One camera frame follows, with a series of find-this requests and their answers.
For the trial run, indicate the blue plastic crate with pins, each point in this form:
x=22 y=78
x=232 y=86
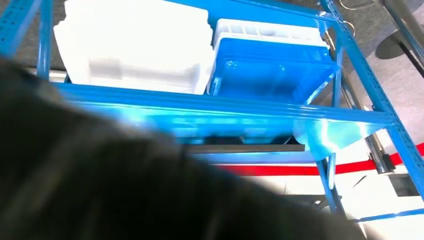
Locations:
x=271 y=76

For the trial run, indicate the blue metal shelf rack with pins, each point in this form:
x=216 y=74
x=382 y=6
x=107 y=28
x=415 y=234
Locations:
x=232 y=106

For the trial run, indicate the white plastic crate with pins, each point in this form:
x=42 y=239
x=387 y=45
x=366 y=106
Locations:
x=265 y=28
x=139 y=76
x=132 y=39

